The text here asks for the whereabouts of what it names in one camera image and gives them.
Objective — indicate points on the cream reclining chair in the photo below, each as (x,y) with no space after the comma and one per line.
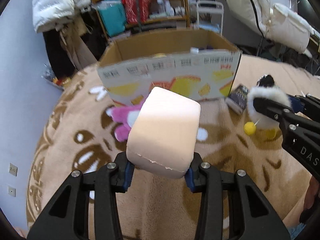
(273,21)

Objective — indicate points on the person's right hand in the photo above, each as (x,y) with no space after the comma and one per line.
(311,193)

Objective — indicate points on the black Face tissue pack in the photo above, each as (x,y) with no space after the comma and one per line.
(237,99)

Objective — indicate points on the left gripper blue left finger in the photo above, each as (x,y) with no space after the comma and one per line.
(128,174)

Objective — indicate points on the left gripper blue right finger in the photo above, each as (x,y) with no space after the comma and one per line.
(189,179)

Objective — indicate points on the pink cat paw plush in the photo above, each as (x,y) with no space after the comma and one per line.
(125,116)

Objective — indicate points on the white fluffy penguin plush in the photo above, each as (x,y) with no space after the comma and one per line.
(265,88)

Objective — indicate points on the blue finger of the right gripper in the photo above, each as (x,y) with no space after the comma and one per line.
(271,113)
(296,105)

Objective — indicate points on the white rolling cart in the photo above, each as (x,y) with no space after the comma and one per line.
(209,15)

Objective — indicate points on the red patterned gift bag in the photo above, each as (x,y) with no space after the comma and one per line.
(132,10)

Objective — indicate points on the white wall socket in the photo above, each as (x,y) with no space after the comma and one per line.
(13,169)
(12,191)

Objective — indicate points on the teal bag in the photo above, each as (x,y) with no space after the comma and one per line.
(113,16)

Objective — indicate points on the white wall socket upper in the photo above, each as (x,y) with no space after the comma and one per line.
(13,169)

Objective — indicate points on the wooden shelf unit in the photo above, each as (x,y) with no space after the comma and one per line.
(162,14)

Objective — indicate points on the white wall socket lower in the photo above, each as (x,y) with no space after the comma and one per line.
(12,191)

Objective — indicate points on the white puffer jacket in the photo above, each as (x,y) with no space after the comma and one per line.
(54,14)

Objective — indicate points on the open cardboard box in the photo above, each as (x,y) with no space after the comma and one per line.
(195,63)

